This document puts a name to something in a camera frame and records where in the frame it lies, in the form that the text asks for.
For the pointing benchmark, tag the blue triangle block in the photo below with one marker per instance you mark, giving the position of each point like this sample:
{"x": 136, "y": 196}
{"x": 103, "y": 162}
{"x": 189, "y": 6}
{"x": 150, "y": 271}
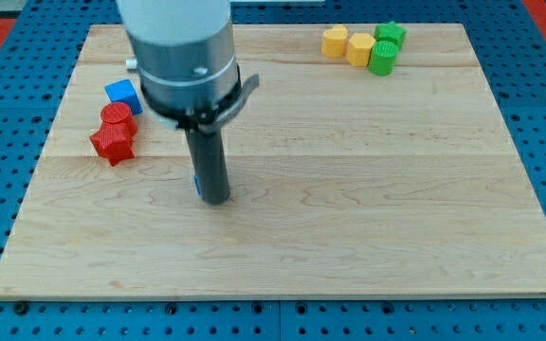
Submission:
{"x": 197, "y": 186}

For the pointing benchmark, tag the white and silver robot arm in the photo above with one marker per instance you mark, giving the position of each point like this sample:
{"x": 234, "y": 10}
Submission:
{"x": 185, "y": 56}

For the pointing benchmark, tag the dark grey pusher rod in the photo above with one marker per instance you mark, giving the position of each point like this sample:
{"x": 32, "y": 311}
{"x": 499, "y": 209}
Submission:
{"x": 209, "y": 163}

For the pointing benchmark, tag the wooden board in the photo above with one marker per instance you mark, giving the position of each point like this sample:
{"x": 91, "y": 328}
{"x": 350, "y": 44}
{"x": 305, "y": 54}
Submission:
{"x": 344, "y": 186}

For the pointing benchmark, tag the black clamp with metal band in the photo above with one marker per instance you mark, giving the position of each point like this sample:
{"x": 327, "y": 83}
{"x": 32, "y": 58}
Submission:
{"x": 210, "y": 118}

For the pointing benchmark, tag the yellow heart block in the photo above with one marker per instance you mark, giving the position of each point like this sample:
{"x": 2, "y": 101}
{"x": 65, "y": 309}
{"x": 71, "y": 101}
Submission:
{"x": 334, "y": 41}

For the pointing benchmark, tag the yellow hexagon block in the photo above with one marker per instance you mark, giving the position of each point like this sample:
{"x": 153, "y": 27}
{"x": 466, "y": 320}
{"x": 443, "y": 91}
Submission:
{"x": 359, "y": 49}

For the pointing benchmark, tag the green cylinder block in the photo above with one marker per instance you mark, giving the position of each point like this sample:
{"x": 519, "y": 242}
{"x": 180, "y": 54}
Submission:
{"x": 383, "y": 57}

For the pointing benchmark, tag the red star block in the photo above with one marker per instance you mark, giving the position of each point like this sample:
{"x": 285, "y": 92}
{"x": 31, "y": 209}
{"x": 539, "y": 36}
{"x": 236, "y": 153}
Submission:
{"x": 113, "y": 142}

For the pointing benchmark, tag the red cylinder block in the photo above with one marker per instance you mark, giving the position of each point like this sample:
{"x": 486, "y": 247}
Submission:
{"x": 119, "y": 113}

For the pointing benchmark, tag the blue cube block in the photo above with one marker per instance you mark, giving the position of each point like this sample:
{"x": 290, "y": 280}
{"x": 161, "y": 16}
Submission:
{"x": 124, "y": 91}

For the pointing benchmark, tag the green star block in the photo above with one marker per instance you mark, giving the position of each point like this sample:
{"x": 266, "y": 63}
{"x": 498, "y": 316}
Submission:
{"x": 390, "y": 32}

